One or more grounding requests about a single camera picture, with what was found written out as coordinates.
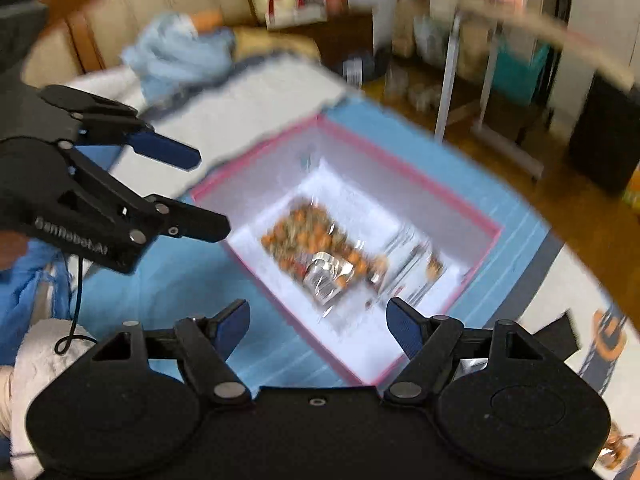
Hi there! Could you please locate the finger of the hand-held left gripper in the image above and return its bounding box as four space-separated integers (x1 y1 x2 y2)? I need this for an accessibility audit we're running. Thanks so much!
59 144 232 257
40 85 202 172

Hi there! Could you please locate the white snack packet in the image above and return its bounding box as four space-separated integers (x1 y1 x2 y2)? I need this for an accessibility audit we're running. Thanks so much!
370 225 448 307

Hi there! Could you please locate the pink cardboard box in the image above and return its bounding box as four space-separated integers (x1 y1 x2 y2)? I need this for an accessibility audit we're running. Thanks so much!
189 112 503 387

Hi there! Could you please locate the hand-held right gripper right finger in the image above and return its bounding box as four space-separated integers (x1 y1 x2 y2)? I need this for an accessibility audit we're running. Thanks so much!
382 297 556 408

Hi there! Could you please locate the light blue cloth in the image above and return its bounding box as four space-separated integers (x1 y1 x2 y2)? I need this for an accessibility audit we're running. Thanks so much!
122 12 238 106

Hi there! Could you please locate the black cable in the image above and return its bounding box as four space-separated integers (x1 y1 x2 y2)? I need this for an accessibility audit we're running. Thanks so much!
54 254 99 357

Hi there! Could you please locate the white-legged rolling desk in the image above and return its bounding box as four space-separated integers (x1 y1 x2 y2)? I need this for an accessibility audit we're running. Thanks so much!
432 0 637 181

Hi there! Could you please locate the grey shoe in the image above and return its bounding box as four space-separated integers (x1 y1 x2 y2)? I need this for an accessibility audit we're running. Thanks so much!
406 80 447 112

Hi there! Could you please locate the clear bag of orange snacks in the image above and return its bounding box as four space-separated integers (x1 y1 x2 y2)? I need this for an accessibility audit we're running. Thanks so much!
260 204 392 313

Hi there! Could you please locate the blue and white printed blanket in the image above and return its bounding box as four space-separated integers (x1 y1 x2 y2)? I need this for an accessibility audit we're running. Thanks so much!
0 52 640 480

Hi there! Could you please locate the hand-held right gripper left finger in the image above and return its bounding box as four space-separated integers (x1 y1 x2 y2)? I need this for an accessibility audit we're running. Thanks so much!
90 299 253 408

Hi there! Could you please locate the blue garment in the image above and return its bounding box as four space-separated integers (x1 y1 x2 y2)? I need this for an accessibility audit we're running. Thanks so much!
0 237 83 322

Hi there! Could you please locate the white fuzzy cloth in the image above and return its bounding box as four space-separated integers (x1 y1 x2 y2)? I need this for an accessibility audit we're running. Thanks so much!
0 317 103 461

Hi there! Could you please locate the yellow quilt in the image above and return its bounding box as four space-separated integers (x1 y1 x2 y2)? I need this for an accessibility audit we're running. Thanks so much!
234 26 321 62

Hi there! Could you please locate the black suitcase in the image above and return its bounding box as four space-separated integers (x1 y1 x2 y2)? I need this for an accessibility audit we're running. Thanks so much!
567 72 640 197

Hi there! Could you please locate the dark wooden nightstand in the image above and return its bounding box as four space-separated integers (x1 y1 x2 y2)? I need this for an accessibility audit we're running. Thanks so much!
270 9 376 83

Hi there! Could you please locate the black bag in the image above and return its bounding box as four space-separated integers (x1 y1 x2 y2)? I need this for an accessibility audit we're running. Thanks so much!
342 50 392 87

